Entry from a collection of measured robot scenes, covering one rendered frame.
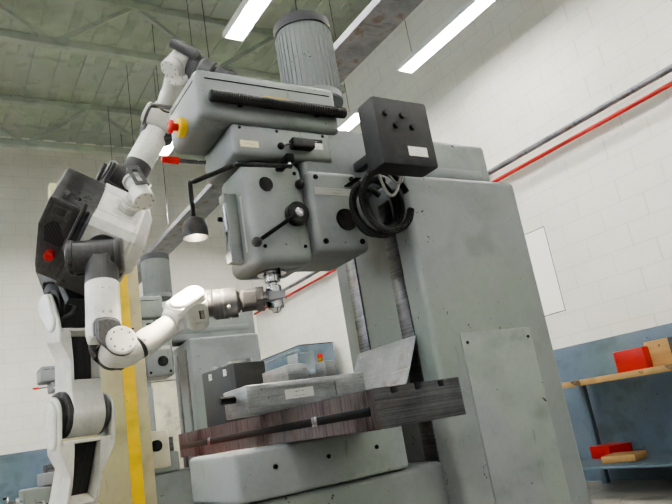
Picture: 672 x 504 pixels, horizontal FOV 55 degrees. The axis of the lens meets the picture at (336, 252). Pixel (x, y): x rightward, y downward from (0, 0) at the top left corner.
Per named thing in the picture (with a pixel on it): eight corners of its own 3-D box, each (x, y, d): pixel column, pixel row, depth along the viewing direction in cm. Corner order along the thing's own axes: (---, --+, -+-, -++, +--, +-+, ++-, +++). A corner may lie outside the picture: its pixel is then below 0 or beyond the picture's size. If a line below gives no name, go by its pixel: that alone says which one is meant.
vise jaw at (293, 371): (288, 380, 164) (286, 364, 165) (263, 388, 176) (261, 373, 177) (309, 378, 167) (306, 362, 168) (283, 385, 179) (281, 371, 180)
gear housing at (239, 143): (235, 153, 183) (230, 121, 185) (205, 186, 203) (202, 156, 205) (335, 161, 201) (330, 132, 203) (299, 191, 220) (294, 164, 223)
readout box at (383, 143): (386, 161, 176) (373, 92, 182) (368, 174, 184) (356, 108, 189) (442, 166, 187) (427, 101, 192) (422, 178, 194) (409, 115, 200)
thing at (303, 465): (241, 505, 149) (234, 452, 152) (191, 503, 177) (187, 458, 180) (411, 467, 175) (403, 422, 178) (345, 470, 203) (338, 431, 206)
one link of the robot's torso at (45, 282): (27, 277, 223) (45, 238, 216) (64, 279, 233) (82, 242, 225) (49, 336, 208) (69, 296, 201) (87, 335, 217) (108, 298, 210)
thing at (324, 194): (319, 250, 187) (305, 168, 194) (282, 273, 207) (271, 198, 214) (372, 250, 197) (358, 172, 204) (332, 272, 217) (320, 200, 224)
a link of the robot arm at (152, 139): (181, 130, 236) (156, 178, 226) (148, 114, 234) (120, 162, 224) (185, 113, 226) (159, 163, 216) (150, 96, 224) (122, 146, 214)
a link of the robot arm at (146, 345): (182, 329, 176) (125, 370, 163) (171, 343, 183) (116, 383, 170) (157, 299, 176) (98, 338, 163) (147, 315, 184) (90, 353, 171)
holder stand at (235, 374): (240, 422, 203) (232, 358, 208) (207, 428, 219) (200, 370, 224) (272, 417, 211) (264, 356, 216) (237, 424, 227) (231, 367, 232)
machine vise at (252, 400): (249, 414, 156) (243, 369, 159) (225, 420, 168) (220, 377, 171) (367, 397, 175) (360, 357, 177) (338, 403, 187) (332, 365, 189)
